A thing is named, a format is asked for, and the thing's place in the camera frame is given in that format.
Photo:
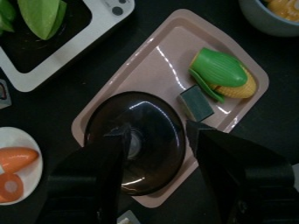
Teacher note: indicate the dark brown pot lid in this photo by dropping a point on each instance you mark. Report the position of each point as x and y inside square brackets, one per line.
[151, 140]

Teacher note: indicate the white plate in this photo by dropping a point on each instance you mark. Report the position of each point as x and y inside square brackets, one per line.
[30, 175]

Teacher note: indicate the toy corn cob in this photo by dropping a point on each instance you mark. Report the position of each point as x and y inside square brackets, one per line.
[223, 73]

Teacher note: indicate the small green toy leaf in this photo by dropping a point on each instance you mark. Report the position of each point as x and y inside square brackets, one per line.
[6, 14]

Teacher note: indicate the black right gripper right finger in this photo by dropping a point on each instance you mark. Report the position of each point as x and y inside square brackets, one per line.
[241, 175]

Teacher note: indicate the white toy stove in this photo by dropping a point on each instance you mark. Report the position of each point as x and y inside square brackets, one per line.
[74, 46]

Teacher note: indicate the orange toy carrot slice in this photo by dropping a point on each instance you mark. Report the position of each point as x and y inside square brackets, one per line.
[10, 188]

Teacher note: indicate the pink plastic tray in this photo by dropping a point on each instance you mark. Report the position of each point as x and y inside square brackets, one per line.
[163, 67]

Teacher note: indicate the large green toy leaf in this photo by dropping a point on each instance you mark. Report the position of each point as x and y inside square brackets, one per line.
[40, 16]

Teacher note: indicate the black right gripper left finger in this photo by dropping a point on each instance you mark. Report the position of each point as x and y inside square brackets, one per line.
[90, 178]

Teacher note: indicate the grey-blue bowl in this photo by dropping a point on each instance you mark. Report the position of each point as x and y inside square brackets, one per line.
[261, 20]

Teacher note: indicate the small white box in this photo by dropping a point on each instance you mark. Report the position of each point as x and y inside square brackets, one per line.
[127, 218]

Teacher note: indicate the yellow toy food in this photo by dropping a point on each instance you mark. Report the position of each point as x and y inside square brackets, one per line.
[286, 8]

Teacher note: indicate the small green sponge block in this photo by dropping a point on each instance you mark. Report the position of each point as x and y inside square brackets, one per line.
[195, 103]

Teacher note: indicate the small grey printed block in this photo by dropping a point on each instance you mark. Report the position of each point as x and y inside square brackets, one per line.
[4, 94]

